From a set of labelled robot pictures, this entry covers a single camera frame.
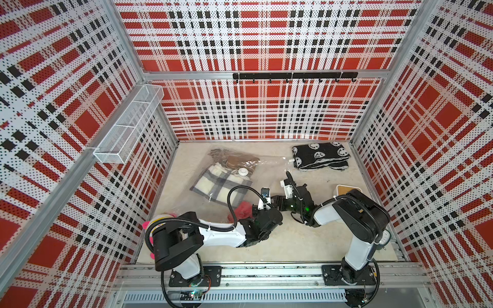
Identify clear plastic vacuum bag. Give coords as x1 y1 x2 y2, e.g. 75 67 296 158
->
156 144 292 223

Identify black smiley face scarf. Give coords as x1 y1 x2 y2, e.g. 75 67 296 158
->
291 142 350 171

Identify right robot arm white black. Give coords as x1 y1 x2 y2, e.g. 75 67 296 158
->
271 184 391 286

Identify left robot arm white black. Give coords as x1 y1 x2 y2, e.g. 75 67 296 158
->
145 209 283 279

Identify red knitted scarf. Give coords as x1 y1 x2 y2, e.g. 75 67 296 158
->
234 201 254 221

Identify white vacuum bag valve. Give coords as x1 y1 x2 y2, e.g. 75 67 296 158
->
238 168 249 177

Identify brown fringed scarf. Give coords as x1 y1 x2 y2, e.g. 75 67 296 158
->
209 148 260 174

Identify grey white plaid scarf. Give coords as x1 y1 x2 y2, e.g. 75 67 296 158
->
190 163 252 206

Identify white box with cork lid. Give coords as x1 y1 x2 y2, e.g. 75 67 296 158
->
334 184 363 196

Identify teal heart alarm clock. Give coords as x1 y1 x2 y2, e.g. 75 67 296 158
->
377 230 392 250

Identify pink white plush toy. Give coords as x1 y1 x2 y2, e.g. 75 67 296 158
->
143 213 176 248

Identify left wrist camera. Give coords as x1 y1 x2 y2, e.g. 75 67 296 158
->
260 187 270 205

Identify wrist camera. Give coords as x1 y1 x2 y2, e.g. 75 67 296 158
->
281 178 295 199
260 187 270 205

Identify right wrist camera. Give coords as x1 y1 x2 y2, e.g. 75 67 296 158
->
281 178 295 199

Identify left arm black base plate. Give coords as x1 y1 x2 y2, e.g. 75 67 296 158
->
168 266 222 287

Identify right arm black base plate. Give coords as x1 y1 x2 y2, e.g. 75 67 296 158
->
322 265 376 286

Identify aluminium front rail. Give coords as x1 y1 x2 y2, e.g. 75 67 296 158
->
113 261 432 305

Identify black wall hook rail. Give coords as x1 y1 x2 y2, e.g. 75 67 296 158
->
232 72 358 81

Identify white mesh wall basket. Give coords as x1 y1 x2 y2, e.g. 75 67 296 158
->
94 84 164 164

